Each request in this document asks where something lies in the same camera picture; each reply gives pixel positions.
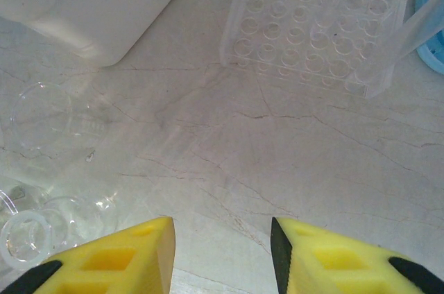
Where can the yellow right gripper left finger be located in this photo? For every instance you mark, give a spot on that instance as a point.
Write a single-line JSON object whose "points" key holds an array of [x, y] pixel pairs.
{"points": [[104, 266]]}

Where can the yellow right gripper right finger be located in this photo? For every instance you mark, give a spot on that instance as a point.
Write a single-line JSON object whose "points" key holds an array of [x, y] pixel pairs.
{"points": [[347, 266]]}

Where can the clear glass beaker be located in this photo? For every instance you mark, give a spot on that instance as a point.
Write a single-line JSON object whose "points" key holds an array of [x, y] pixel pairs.
{"points": [[41, 117]]}

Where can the blue capped test tube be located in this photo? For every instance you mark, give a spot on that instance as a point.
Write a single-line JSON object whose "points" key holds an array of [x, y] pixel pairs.
{"points": [[419, 20]]}

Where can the translucent plastic storage box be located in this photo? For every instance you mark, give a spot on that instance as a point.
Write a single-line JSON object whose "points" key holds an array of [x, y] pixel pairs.
{"points": [[86, 2]]}

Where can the clear acrylic test tube rack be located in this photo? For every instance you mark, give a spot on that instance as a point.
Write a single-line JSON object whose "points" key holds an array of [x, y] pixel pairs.
{"points": [[277, 30]]}

